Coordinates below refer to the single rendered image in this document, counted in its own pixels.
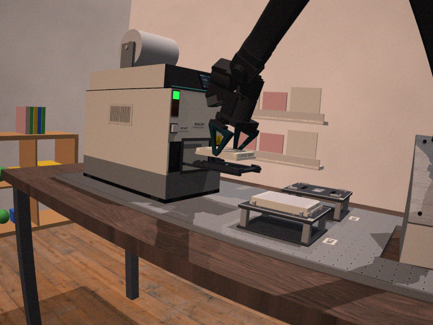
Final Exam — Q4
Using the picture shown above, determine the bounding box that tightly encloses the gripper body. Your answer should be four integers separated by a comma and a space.
210, 93, 259, 133

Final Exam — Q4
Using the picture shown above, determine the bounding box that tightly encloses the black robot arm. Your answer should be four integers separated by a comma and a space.
205, 0, 433, 117

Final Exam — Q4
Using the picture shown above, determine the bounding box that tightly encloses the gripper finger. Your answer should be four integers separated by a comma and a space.
233, 126, 258, 150
208, 122, 235, 156

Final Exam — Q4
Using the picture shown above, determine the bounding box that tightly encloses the grey cylinder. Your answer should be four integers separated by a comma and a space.
119, 29, 179, 67

